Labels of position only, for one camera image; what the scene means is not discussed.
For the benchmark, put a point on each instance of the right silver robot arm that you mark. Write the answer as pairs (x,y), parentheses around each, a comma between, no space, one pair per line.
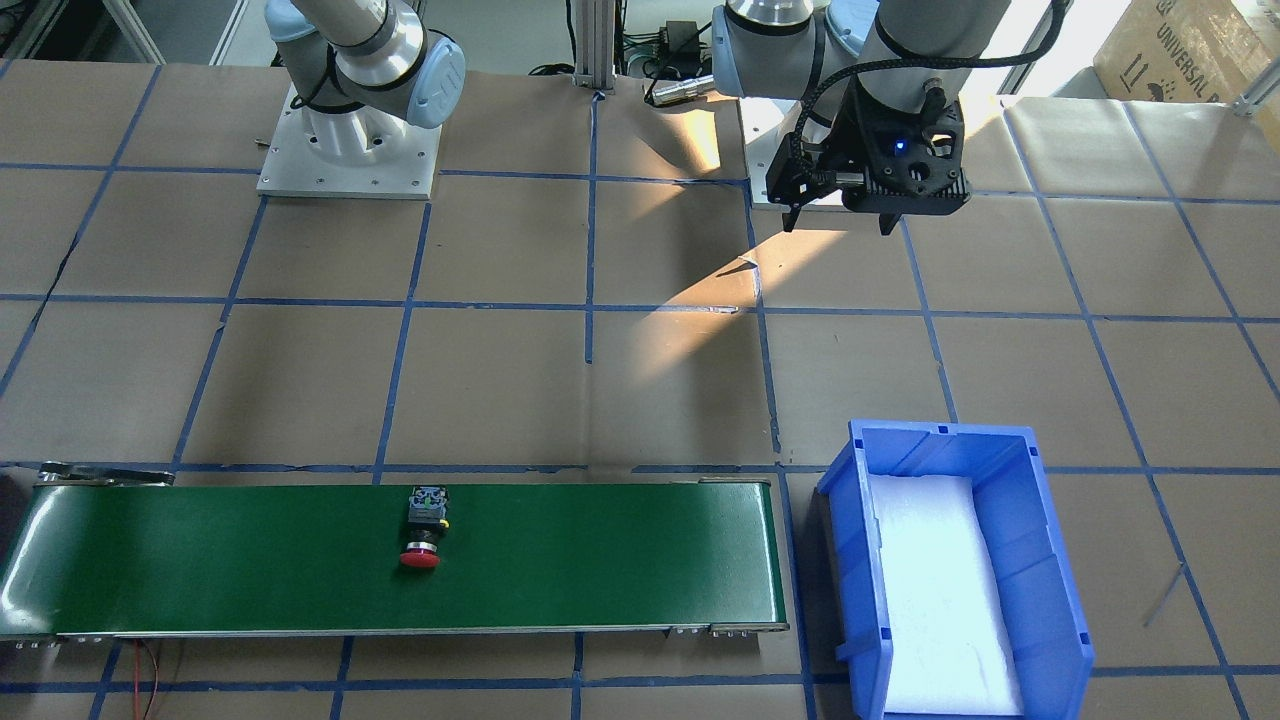
(348,55)

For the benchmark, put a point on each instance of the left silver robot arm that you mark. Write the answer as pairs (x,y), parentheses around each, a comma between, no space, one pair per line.
(894,49)

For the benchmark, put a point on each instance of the green conveyor belt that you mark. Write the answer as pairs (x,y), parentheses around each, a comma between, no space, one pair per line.
(242,561)

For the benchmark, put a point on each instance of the aluminium frame post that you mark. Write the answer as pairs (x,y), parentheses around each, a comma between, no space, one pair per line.
(594,43)

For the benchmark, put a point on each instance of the blue plastic bin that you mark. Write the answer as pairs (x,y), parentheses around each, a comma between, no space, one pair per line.
(1051,647)

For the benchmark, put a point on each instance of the white foam in bin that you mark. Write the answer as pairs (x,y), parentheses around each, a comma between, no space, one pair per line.
(951,650)

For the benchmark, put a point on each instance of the red push button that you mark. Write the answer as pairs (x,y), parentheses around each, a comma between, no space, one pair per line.
(427,523)

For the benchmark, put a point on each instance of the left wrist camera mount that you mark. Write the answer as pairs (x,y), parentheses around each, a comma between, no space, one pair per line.
(877,160)

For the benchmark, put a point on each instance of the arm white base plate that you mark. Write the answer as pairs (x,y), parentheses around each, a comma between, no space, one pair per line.
(806,153)
(365,154)

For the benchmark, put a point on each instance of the cardboard box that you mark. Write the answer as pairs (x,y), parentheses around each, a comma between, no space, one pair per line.
(1187,51)

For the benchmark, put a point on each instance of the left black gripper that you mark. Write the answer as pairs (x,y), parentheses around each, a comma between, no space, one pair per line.
(853,142)

